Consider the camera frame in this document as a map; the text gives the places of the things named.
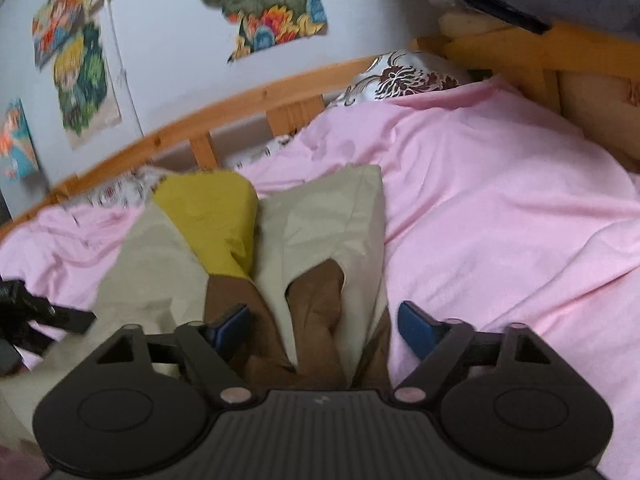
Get beige brown olive hooded jacket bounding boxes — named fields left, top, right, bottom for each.
left=1, top=166, right=390, bottom=447

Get pink bed sheet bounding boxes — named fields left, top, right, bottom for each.
left=1, top=78, right=639, bottom=479

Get green anime character poster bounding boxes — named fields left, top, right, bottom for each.
left=53, top=21, right=122, bottom=150

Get floral patterned white bedding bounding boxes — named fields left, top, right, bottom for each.
left=63, top=50, right=472, bottom=208

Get orange-haired anime girl poster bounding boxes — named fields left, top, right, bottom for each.
left=32, top=0, right=82, bottom=68

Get wooden bed frame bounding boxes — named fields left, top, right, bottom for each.
left=1, top=12, right=639, bottom=235

